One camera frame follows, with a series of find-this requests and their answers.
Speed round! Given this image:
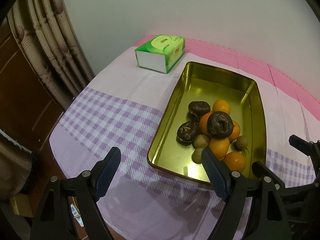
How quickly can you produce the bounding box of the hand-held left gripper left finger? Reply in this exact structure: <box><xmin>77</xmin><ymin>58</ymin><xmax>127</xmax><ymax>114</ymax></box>
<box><xmin>29</xmin><ymin>146</ymin><xmax>122</xmax><ymax>240</ymax></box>

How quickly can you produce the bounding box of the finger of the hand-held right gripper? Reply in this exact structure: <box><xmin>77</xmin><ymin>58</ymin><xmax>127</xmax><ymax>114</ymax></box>
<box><xmin>252</xmin><ymin>162</ymin><xmax>310</xmax><ymax>197</ymax></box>
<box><xmin>289</xmin><ymin>134</ymin><xmax>320</xmax><ymax>173</ymax></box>

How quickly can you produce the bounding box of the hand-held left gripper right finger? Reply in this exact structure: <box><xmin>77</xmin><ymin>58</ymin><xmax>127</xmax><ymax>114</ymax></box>
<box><xmin>201</xmin><ymin>147</ymin><xmax>292</xmax><ymax>240</ymax></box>

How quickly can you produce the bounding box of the orange tangerine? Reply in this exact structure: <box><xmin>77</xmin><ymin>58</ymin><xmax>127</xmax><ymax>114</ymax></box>
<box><xmin>212</xmin><ymin>99</ymin><xmax>231</xmax><ymax>115</ymax></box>
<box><xmin>208</xmin><ymin>136</ymin><xmax>230</xmax><ymax>160</ymax></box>
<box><xmin>223</xmin><ymin>152</ymin><xmax>246</xmax><ymax>173</ymax></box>
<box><xmin>228</xmin><ymin>120</ymin><xmax>241</xmax><ymax>142</ymax></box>
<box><xmin>199</xmin><ymin>112</ymin><xmax>213</xmax><ymax>135</ymax></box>

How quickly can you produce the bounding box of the dark brown wrinkled fruit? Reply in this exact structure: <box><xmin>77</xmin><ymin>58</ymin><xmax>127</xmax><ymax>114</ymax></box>
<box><xmin>177</xmin><ymin>120</ymin><xmax>200</xmax><ymax>145</ymax></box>
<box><xmin>188</xmin><ymin>101</ymin><xmax>211</xmax><ymax>119</ymax></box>
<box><xmin>207</xmin><ymin>111</ymin><xmax>234</xmax><ymax>138</ymax></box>

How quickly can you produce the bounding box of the dark red tin box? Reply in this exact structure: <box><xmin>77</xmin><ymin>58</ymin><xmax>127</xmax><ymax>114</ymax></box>
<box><xmin>147</xmin><ymin>61</ymin><xmax>267</xmax><ymax>186</ymax></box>

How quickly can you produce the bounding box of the white power strip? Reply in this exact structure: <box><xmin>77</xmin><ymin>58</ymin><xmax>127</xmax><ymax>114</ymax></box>
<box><xmin>70</xmin><ymin>204</ymin><xmax>83</xmax><ymax>228</ymax></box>

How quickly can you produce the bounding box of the purple checked bed sheet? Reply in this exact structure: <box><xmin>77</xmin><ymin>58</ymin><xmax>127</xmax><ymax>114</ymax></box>
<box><xmin>49</xmin><ymin>46</ymin><xmax>320</xmax><ymax>240</ymax></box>

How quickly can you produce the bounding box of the cardboard box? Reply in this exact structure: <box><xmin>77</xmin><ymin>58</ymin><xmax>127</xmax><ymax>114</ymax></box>
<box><xmin>10</xmin><ymin>195</ymin><xmax>34</xmax><ymax>218</ymax></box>

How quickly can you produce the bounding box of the brown wooden door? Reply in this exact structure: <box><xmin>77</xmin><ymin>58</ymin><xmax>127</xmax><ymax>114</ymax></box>
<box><xmin>0</xmin><ymin>22</ymin><xmax>65</xmax><ymax>153</ymax></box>

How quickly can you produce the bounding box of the green tissue pack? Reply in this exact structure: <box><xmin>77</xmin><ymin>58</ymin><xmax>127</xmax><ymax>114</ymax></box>
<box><xmin>135</xmin><ymin>35</ymin><xmax>186</xmax><ymax>74</ymax></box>

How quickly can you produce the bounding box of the beige patterned curtain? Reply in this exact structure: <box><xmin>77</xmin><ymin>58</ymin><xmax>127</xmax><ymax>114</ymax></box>
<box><xmin>7</xmin><ymin>0</ymin><xmax>95</xmax><ymax>100</ymax></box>

